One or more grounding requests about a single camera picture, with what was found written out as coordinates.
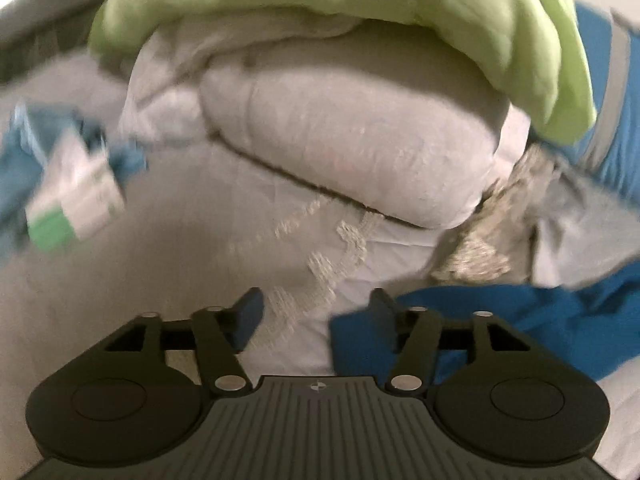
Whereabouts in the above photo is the light grey cloth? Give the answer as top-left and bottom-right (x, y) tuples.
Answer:
(530, 160), (640, 291)

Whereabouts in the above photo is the white and green box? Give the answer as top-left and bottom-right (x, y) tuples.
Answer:
(25, 132), (126, 253)

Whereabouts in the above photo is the white duvet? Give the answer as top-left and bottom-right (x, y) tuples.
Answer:
(120, 10), (531, 231)

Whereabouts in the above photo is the beige lace cloth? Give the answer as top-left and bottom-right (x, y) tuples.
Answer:
(430, 145), (561, 283)

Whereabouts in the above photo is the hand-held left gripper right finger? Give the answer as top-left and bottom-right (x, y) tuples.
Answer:
(367, 288), (531, 393)

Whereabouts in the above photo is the blue pillow with grey stripes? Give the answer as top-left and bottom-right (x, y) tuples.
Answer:
(530, 2), (640, 201)

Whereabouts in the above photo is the light blue cloth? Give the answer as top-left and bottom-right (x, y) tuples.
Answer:
(0, 102), (148, 261)

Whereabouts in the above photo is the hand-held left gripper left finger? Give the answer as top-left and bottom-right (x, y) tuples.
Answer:
(102, 287), (265, 395)

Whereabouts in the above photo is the blue sweatshirt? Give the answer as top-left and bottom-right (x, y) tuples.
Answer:
(330, 265), (640, 386)

